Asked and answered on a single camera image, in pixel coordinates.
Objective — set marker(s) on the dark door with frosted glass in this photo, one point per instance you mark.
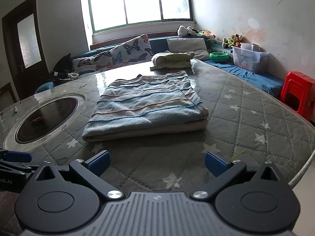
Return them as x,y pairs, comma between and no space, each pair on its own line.
27,54

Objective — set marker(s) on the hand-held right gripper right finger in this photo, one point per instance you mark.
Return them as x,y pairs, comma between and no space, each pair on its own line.
215,163

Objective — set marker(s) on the white plush dog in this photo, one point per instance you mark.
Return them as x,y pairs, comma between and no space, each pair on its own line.
185,30

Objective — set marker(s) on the green pink plush toy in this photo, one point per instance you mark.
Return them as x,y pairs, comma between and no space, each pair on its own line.
206,34

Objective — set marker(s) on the brown plush monkey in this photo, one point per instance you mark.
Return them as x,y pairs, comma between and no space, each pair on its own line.
233,39

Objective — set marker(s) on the blue striped towel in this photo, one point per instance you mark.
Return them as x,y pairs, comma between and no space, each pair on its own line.
147,105

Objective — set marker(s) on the round black induction cooker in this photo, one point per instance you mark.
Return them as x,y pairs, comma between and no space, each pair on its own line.
46,120

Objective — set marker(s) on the yellow cream folded cloth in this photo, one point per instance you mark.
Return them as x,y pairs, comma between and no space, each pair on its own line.
172,60

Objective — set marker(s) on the green framed window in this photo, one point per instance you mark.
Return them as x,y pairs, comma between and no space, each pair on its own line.
140,2

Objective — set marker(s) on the black bag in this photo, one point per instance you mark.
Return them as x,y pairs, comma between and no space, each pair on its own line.
62,64

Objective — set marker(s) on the clear plastic storage box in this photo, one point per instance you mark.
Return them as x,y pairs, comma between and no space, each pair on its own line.
248,60

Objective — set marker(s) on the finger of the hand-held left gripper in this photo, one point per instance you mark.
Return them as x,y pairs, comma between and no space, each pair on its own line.
18,156

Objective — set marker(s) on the blue plastic stool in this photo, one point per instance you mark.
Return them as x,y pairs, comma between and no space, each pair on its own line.
44,87

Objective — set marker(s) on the green plastic bowl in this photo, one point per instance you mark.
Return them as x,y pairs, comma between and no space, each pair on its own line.
219,57

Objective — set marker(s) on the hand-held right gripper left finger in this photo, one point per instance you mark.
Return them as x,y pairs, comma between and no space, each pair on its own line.
99,161

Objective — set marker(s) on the red plastic stool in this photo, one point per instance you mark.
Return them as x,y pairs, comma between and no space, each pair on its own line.
297,91

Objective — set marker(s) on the butterfly print cushion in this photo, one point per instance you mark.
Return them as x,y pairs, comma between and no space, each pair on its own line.
133,50
93,60

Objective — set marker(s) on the grey cushion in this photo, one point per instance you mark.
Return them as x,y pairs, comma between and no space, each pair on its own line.
187,46

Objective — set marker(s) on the black white cloth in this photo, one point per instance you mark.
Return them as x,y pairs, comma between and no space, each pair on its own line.
64,76

